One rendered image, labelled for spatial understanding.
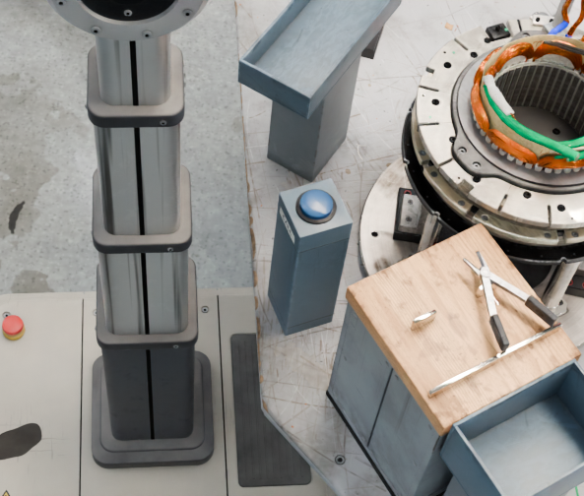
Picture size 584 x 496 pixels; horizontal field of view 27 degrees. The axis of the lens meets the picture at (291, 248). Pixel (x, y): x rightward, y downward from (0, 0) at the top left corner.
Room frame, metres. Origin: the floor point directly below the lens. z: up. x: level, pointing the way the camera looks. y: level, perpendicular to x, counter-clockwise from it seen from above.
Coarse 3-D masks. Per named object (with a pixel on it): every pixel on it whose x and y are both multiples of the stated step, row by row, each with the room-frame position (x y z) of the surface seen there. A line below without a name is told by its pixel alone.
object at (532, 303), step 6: (528, 300) 0.72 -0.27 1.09; (534, 300) 0.72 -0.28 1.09; (528, 306) 0.72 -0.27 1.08; (534, 306) 0.72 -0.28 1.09; (540, 306) 0.72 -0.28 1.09; (534, 312) 0.71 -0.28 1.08; (540, 312) 0.71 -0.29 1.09; (546, 312) 0.71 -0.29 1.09; (552, 312) 0.71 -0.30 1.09; (546, 318) 0.71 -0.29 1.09; (552, 318) 0.70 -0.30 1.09; (552, 324) 0.70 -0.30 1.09
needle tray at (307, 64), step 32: (320, 0) 1.20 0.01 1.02; (352, 0) 1.20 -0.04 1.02; (384, 0) 1.21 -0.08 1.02; (288, 32) 1.13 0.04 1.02; (320, 32) 1.14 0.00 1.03; (352, 32) 1.14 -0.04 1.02; (256, 64) 1.07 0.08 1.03; (288, 64) 1.07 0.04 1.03; (320, 64) 1.08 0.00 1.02; (352, 64) 1.13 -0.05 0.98; (288, 96) 1.00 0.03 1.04; (320, 96) 1.02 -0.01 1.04; (352, 96) 1.15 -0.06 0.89; (288, 128) 1.08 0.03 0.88; (320, 128) 1.06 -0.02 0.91; (288, 160) 1.08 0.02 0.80; (320, 160) 1.08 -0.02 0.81
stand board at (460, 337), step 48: (480, 240) 0.81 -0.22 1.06; (384, 288) 0.73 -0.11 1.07; (432, 288) 0.74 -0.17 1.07; (528, 288) 0.75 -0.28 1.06; (384, 336) 0.67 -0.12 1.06; (432, 336) 0.68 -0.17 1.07; (480, 336) 0.68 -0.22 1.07; (528, 336) 0.69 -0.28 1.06; (432, 384) 0.62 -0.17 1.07; (480, 384) 0.62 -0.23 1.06
